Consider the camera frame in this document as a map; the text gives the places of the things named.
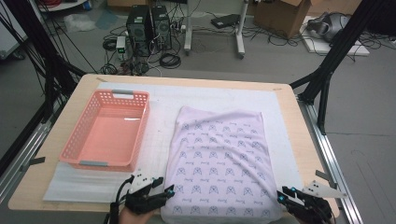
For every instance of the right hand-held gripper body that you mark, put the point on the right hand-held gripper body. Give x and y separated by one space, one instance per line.
308 208

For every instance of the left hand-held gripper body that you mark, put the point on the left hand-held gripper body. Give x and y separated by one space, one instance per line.
143 202

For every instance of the lilac printed towel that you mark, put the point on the lilac printed towel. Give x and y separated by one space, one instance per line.
218 155

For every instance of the pink plastic basket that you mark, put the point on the pink plastic basket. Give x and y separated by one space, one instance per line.
106 137

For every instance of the person's left hand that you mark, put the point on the person's left hand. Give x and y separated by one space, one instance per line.
137 217

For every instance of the white grid mat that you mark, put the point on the white grid mat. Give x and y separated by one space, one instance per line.
186 96

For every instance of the white power adapter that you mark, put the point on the white power adapter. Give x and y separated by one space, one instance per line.
120 46

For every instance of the white foam board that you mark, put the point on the white foam board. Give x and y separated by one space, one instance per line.
320 46

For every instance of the black computer tower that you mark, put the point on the black computer tower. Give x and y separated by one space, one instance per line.
162 28
138 31

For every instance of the grey plastic device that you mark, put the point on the grey plastic device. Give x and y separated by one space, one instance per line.
330 26

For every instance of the blue-green sheet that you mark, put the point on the blue-green sheet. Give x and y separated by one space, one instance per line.
106 20

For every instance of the brown cardboard box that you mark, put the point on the brown cardboard box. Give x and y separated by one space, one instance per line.
124 3
280 17

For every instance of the black flat box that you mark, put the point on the black flat box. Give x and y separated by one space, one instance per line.
225 20

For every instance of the clear plastic bag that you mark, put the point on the clear plastic bag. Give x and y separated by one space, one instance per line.
79 22

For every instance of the white round table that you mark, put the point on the white round table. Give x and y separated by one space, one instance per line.
62 6

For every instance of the white cabinet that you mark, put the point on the white cabinet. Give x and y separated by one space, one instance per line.
9 37

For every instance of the aluminium rail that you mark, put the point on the aluminium rail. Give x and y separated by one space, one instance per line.
28 149
330 149

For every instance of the black metal frame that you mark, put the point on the black metal frame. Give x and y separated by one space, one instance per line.
40 46
336 46

